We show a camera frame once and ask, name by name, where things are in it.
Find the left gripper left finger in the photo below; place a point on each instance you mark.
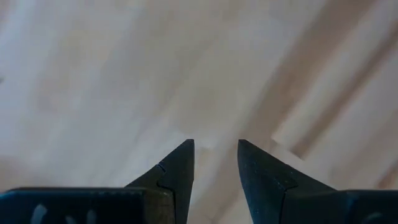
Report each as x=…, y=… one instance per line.
x=174, y=186

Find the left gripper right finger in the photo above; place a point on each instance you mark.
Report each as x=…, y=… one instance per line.
x=264, y=186

